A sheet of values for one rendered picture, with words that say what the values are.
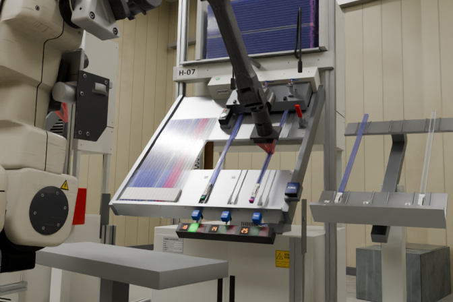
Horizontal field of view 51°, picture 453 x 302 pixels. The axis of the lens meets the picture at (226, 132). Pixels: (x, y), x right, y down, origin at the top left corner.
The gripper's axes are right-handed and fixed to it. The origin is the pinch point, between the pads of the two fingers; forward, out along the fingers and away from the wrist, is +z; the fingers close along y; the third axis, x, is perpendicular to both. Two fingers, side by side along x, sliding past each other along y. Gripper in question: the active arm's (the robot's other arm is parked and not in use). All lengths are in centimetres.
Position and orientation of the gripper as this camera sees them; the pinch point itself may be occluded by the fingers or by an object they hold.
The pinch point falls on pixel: (270, 152)
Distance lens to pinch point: 170.4
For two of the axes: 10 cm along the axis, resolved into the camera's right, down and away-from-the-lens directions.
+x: -3.1, 6.2, -7.2
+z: 2.6, 7.9, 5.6
